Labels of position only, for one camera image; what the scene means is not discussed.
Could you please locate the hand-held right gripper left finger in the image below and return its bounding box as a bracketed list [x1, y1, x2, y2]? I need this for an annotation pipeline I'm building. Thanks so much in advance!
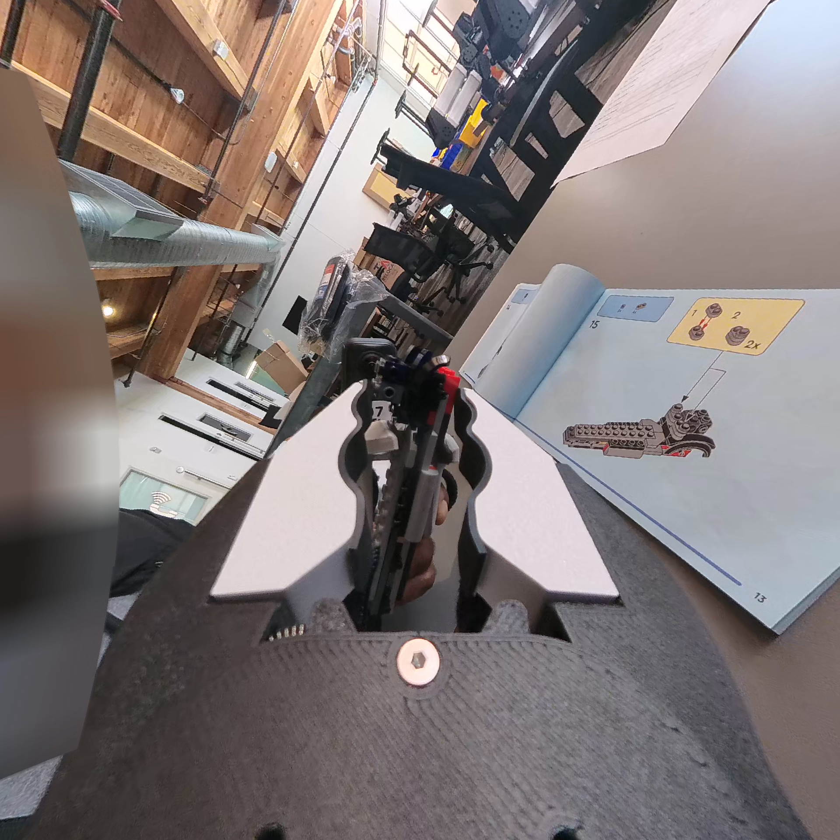
[210, 382, 368, 614]

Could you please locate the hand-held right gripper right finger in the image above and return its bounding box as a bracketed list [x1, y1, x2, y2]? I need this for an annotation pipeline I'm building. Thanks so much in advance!
[458, 387, 623, 631]

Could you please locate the grey black toy brick model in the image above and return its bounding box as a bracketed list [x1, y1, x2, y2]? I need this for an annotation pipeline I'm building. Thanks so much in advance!
[367, 351, 463, 618]

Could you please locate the grey desk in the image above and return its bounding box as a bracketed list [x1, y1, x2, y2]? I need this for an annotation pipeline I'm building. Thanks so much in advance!
[453, 0, 840, 840]

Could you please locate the person's left hand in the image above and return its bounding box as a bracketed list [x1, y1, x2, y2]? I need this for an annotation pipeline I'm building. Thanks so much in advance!
[394, 474, 460, 606]

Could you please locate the clear plastic wrapped bundle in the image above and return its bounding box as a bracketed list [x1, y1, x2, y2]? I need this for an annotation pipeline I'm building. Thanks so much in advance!
[298, 251, 375, 349]

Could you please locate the brown cardboard box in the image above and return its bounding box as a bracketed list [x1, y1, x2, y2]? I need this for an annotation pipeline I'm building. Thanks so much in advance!
[255, 340, 309, 392]

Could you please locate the black office chair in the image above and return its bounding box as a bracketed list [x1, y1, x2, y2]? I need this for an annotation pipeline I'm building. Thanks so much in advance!
[364, 223, 434, 290]
[427, 217, 494, 308]

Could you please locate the open instruction booklet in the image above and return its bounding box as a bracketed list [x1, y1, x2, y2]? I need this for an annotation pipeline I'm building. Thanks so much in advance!
[459, 264, 840, 635]

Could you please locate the black table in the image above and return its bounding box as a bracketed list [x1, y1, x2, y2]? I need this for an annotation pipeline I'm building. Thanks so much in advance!
[377, 143, 519, 224]

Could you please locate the black metal ceiling pipe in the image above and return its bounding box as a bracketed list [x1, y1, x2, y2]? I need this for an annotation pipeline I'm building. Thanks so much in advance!
[56, 0, 122, 158]

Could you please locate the white paper sheet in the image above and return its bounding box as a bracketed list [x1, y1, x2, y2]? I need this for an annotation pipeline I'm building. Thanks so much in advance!
[554, 0, 775, 188]

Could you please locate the silver ventilation duct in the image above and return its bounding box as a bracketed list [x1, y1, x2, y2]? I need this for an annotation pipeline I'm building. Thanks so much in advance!
[59, 161, 286, 270]

